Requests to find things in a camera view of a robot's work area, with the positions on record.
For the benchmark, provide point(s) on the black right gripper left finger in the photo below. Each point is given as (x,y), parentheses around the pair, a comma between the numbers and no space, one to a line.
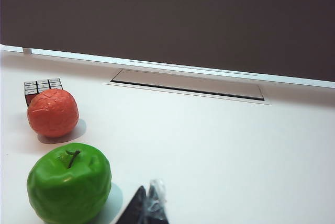
(132,213)

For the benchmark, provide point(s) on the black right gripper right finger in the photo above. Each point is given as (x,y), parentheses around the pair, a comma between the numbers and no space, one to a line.
(157,214)

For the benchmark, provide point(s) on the large brown desk partition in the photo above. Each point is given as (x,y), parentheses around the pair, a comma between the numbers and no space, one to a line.
(167,20)

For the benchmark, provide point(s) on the green apple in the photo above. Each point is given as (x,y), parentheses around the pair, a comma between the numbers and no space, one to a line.
(69,184)

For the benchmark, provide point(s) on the orange round fruit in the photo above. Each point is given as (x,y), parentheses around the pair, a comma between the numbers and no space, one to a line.
(52,112)

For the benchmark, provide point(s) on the Rubik's cube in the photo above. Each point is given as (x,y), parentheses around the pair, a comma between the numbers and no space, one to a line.
(43,85)

